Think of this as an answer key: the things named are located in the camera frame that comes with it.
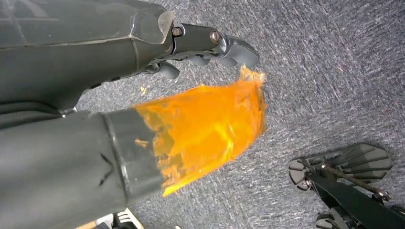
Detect orange tape wrap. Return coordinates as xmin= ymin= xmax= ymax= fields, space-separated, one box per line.
xmin=133 ymin=64 xmax=268 ymax=197

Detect black wheeled stand base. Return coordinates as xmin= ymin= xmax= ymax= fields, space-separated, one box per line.
xmin=288 ymin=144 xmax=405 ymax=229

